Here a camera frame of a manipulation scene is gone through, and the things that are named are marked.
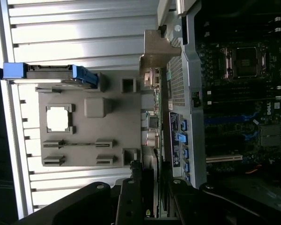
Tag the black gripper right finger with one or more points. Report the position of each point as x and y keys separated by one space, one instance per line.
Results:
x=189 y=206

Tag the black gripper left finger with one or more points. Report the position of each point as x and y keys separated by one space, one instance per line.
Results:
x=130 y=206

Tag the white expansion slot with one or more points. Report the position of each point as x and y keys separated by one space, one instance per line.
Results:
x=224 y=159

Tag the grey metal PC case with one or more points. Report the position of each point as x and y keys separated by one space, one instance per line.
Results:
x=194 y=140

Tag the black label sticker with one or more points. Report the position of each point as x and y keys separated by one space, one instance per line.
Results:
x=176 y=140

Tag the grey plastic parts rack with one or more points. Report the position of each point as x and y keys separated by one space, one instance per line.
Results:
x=89 y=131

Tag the green RAM stick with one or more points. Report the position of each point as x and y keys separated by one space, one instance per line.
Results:
x=68 y=145

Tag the green Dell motherboard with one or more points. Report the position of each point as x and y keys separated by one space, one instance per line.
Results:
x=236 y=127

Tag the blue expansion slot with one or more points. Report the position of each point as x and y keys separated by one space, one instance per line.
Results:
x=224 y=120

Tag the barcode sticker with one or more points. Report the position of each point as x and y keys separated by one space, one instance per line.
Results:
x=170 y=105

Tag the black plastic case clip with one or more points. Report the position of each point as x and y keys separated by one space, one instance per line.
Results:
x=195 y=99

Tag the silver chipset heatsink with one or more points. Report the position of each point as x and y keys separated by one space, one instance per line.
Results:
x=270 y=136

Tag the silver CPU chip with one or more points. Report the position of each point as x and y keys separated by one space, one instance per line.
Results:
x=57 y=117

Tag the black RAM slot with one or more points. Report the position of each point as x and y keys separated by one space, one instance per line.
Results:
x=243 y=24
x=243 y=92
x=243 y=102
x=243 y=29
x=243 y=97
x=243 y=19
x=243 y=34
x=243 y=87

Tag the metal CPU socket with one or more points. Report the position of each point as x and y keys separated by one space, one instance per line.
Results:
x=246 y=62

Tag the hard disk in blue carrier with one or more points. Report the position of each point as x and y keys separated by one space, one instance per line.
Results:
x=49 y=70

